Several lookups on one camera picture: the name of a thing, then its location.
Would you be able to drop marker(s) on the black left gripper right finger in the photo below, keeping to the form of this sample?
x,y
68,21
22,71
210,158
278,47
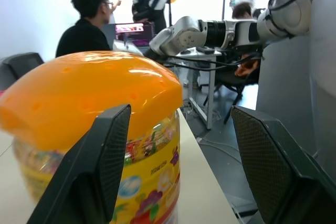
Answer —
x,y
273,166

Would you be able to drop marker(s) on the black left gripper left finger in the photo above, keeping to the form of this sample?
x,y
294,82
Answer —
x,y
89,166

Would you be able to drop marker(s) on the clear plastic lollipop jar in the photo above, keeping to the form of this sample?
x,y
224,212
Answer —
x,y
155,171

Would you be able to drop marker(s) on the orange plastic jar lid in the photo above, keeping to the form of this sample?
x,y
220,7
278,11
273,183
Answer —
x,y
86,90

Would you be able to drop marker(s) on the black chair with orange cloth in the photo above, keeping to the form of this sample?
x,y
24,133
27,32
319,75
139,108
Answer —
x,y
236,77

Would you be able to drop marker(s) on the silver robot torso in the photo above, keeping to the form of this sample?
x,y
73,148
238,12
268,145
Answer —
x,y
309,77

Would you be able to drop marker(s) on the white desk with metal legs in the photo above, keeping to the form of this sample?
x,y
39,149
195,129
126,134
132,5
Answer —
x,y
202,77

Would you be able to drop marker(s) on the black office chair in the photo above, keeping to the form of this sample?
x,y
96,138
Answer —
x,y
18,68

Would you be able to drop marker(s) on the laptop with lit screen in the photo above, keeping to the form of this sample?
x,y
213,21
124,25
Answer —
x,y
134,33

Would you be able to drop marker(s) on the seated person in black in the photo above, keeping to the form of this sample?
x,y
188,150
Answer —
x,y
84,22

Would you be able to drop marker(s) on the seated person with brown hair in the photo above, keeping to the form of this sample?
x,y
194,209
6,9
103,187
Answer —
x,y
242,10

